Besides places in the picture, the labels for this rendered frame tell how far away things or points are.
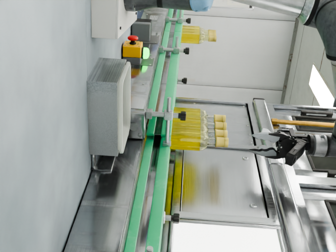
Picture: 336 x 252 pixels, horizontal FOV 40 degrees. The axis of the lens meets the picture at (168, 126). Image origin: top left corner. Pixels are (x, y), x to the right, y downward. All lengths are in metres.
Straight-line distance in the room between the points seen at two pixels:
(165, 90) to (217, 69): 6.18
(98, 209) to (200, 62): 6.65
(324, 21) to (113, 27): 0.57
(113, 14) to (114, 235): 0.54
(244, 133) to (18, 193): 1.38
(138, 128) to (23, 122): 0.73
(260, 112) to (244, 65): 5.68
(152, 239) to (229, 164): 0.67
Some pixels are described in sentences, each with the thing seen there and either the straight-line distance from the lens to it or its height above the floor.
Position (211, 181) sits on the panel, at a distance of 1.61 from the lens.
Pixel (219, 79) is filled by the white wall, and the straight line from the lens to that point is 7.86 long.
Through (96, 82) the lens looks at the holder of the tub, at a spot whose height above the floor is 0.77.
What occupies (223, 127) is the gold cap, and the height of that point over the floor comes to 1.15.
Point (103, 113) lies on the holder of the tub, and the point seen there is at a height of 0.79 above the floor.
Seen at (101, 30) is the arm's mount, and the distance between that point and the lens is 1.21.
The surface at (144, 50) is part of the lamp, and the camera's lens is 1.78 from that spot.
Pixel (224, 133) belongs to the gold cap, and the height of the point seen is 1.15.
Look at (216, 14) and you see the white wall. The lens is 7.49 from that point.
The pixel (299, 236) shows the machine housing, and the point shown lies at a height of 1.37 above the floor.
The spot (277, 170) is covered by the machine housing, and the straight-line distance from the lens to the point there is 1.73.
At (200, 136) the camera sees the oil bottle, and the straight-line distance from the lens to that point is 1.56.
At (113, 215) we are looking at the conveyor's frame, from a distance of 1.16.
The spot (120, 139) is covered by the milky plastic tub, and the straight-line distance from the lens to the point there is 1.24.
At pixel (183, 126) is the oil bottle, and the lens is 1.61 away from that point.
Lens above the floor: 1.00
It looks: 2 degrees down
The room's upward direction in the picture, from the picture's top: 94 degrees clockwise
